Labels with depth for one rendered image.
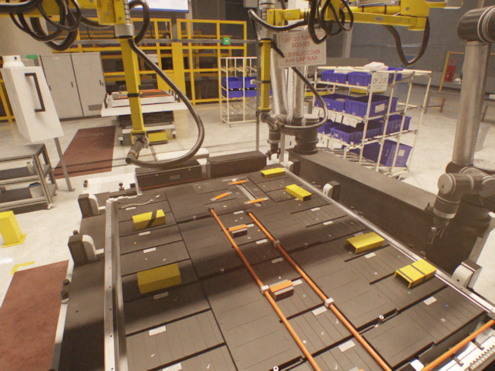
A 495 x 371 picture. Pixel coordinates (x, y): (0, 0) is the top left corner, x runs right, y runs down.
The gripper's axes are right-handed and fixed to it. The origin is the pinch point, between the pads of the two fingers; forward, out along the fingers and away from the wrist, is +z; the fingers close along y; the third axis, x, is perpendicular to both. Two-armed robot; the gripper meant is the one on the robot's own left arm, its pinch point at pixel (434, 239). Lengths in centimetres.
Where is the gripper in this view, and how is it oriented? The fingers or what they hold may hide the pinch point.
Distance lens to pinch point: 181.6
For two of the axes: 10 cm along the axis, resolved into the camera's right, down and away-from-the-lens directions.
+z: 0.0, 9.0, 4.3
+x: -5.2, -3.6, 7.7
